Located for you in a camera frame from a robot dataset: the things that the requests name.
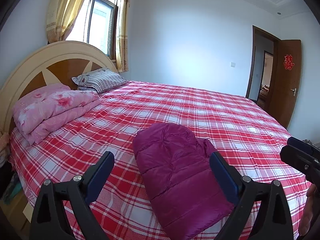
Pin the pink floral quilt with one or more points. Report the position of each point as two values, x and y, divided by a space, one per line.
55 107

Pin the brown wooden door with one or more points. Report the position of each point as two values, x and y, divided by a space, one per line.
282 100

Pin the brown door frame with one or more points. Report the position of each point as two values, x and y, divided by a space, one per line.
251 67

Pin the wooden furniture beyond doorway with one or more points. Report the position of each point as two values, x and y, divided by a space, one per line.
263 93

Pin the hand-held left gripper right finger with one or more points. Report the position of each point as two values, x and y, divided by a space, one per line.
225 180

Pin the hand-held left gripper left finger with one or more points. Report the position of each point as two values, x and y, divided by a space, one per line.
98 180

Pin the person's right hand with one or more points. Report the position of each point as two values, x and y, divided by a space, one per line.
312 210

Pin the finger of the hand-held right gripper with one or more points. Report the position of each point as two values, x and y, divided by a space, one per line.
300 144
297 158

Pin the window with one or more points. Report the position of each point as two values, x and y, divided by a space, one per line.
100 22

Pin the red plaid bed sheet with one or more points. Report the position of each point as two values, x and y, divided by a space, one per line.
212 120

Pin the dark green cloth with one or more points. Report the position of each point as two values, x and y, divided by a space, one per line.
11 187

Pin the striped pillow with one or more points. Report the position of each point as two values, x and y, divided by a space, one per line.
105 80

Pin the cream and wood headboard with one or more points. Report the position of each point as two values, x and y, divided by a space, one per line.
57 52

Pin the wide yellow curtain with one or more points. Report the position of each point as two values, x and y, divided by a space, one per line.
65 10

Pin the red paper door decoration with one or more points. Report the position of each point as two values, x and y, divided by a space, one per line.
288 62

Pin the purple down jacket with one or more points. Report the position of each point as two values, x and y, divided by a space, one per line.
175 170

